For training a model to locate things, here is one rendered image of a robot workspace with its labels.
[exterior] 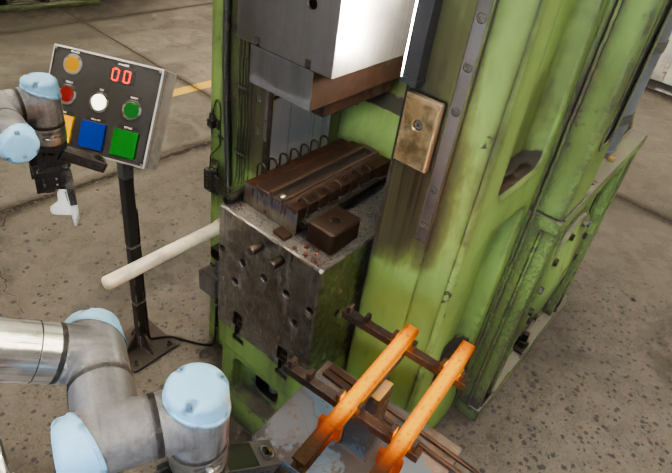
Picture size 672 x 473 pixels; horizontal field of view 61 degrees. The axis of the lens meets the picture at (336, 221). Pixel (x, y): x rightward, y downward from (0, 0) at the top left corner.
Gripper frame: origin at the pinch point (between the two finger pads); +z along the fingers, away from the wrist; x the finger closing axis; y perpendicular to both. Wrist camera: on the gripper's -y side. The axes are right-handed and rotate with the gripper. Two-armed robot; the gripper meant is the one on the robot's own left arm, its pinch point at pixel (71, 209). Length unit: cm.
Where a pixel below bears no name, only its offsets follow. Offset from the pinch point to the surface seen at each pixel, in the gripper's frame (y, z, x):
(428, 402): -45, 0, 88
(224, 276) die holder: -36.9, 27.1, 11.3
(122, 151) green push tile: -17.2, -5.7, -14.3
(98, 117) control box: -14.0, -11.8, -24.2
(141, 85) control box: -25.3, -21.7, -20.2
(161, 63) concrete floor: -125, 93, -308
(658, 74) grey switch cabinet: -554, 77, -136
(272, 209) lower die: -46, -1, 21
